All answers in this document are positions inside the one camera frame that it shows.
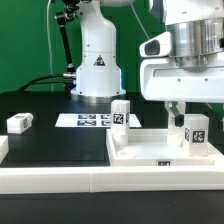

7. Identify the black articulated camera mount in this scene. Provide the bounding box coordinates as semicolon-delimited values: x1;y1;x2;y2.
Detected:
55;0;80;92

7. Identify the thin white cable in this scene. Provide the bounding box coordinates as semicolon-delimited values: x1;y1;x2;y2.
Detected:
46;0;55;92

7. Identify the black cable bundle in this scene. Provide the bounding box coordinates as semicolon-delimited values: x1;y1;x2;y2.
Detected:
18;74;68;92

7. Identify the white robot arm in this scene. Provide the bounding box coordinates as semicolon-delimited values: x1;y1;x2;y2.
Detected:
72;0;224;127

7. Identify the white U-shaped fence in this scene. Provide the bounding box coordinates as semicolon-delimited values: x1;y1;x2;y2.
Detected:
0;134;224;195

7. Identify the white sheet with tags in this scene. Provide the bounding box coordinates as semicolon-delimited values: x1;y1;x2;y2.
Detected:
54;113;142;129

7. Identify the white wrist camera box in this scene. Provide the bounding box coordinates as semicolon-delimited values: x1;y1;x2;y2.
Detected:
139;32;172;58

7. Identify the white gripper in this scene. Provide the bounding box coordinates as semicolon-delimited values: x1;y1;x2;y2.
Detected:
140;56;224;127

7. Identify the white square table top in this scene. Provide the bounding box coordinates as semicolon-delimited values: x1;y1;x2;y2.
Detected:
106;129;224;166

